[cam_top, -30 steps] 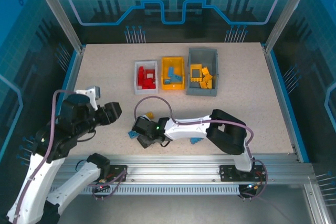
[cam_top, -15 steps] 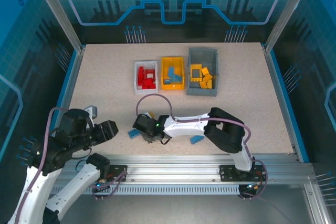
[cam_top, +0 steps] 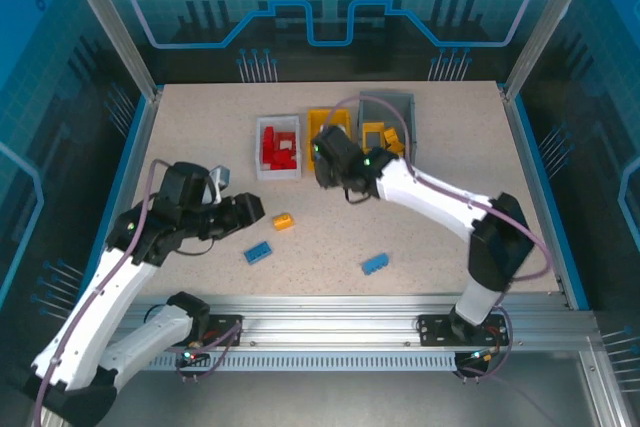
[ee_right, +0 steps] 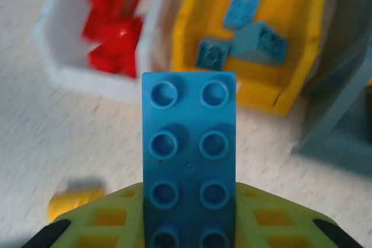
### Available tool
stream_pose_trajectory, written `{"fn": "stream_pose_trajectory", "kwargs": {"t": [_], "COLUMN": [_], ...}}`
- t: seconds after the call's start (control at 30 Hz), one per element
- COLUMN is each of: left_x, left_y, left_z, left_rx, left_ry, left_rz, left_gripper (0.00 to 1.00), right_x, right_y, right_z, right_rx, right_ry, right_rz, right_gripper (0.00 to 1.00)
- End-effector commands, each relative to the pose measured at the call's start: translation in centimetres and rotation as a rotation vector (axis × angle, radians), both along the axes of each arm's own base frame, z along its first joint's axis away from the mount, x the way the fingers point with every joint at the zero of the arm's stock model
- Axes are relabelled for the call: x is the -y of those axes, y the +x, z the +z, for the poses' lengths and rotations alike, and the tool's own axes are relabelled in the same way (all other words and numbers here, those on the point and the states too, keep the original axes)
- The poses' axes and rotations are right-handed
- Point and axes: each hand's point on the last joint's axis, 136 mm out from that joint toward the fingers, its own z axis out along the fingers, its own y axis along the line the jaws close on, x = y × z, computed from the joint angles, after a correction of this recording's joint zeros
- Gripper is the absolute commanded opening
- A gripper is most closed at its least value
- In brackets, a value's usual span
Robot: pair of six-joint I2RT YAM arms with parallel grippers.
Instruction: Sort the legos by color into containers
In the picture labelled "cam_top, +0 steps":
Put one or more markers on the large yellow lego window frame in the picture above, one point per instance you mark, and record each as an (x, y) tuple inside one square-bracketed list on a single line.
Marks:
[(373, 126)]

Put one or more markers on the red lego window frame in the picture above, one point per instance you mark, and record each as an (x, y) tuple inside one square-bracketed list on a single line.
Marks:
[(295, 147)]

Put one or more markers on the small red lego brick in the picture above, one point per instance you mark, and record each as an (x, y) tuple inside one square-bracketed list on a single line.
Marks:
[(270, 137)]

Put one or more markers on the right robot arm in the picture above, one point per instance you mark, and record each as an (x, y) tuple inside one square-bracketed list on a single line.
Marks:
[(430, 192)]

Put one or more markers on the small yellow lego brick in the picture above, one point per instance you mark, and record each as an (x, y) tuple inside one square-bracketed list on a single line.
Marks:
[(283, 222)]

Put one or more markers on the long blue lego brick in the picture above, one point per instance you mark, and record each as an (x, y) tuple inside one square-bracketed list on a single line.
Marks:
[(259, 252)]

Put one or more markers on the white plastic bin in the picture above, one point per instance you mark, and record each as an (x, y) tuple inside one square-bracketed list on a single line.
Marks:
[(280, 176)]

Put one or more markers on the yellow plastic bin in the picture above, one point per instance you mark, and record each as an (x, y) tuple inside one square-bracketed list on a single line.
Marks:
[(317, 119)]

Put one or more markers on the gray plastic bin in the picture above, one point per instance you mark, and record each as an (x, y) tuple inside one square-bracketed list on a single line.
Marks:
[(385, 104)]

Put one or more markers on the blue table edge strip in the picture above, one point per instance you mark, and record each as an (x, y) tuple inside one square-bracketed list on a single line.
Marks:
[(540, 172), (130, 157)]

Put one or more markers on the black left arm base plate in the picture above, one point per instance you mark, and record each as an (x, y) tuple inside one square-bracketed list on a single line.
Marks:
[(225, 329)]

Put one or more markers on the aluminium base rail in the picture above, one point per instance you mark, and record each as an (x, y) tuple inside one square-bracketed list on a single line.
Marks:
[(325, 322)]

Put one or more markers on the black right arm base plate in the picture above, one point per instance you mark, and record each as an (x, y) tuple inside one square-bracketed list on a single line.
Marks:
[(432, 329)]

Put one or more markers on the aluminium frame post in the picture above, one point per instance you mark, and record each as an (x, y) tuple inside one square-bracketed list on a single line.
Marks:
[(545, 22), (110, 22)]

